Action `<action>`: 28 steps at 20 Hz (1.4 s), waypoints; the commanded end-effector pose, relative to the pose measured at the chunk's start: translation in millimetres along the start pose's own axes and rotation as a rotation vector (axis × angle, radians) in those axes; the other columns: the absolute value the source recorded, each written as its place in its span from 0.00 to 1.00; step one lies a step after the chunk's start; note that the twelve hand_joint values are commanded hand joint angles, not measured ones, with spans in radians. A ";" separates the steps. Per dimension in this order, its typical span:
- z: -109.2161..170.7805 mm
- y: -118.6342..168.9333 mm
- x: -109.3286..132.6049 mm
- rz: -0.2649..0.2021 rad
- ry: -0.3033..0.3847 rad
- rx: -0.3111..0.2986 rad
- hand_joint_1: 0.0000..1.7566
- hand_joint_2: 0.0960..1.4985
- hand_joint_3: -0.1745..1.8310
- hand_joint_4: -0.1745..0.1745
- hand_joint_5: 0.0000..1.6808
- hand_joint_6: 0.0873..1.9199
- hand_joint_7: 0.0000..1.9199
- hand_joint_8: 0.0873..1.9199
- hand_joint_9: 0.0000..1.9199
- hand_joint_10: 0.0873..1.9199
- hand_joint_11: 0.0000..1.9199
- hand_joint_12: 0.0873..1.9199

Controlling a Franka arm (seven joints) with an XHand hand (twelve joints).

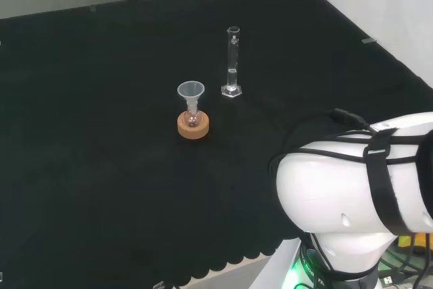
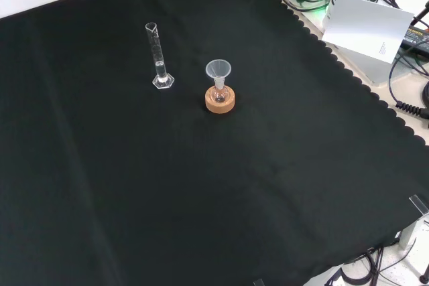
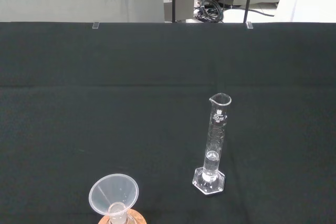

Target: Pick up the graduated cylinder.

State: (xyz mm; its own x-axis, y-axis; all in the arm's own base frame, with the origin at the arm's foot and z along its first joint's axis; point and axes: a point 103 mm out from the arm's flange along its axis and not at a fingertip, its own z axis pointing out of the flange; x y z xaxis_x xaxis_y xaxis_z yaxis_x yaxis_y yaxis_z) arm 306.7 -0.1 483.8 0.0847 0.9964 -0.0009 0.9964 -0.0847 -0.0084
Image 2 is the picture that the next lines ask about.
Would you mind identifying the clear glass graduated cylinder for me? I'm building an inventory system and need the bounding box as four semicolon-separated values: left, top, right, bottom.
145;21;176;90

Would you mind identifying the small round-bottom glass flask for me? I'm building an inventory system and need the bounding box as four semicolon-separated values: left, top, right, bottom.
211;76;230;104

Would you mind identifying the black scalloped bench cloth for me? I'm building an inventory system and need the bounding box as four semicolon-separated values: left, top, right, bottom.
0;0;429;286

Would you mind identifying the clear plastic funnel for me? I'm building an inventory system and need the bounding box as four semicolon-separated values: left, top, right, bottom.
205;59;231;82

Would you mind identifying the pale board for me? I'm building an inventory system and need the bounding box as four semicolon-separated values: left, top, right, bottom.
320;0;416;65

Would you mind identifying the black power adapter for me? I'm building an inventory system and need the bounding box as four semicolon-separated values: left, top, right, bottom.
400;26;429;54

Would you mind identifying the round cork ring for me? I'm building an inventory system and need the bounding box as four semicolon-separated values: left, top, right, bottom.
204;86;236;114

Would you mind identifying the black coiled cable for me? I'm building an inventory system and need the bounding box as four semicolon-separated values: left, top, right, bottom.
387;48;429;120

